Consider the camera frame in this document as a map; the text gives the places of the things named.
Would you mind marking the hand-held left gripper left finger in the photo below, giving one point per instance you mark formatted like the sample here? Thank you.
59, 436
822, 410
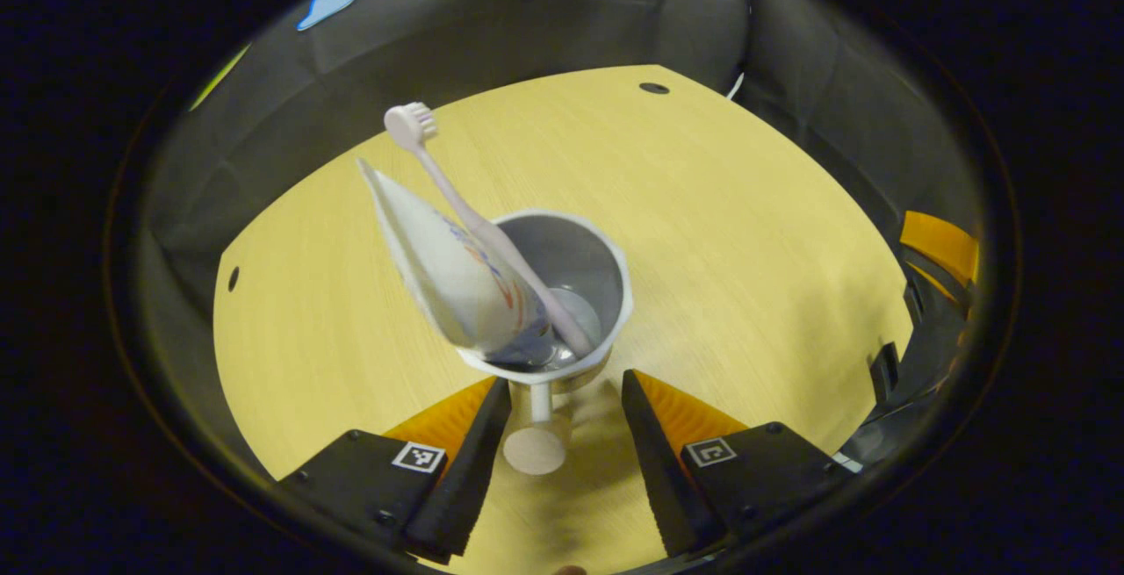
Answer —
465, 478

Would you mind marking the light wooden desktop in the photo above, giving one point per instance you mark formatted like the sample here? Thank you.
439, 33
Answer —
746, 250

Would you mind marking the pale pink toothbrush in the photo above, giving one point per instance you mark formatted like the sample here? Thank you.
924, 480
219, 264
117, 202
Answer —
439, 176

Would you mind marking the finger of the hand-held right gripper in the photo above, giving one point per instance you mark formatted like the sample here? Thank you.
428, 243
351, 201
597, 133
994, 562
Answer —
944, 246
931, 298

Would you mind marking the white toothpaste tube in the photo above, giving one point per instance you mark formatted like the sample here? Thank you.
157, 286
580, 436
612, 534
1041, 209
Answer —
439, 268

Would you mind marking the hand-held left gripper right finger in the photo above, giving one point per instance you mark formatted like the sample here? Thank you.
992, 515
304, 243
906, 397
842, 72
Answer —
659, 478

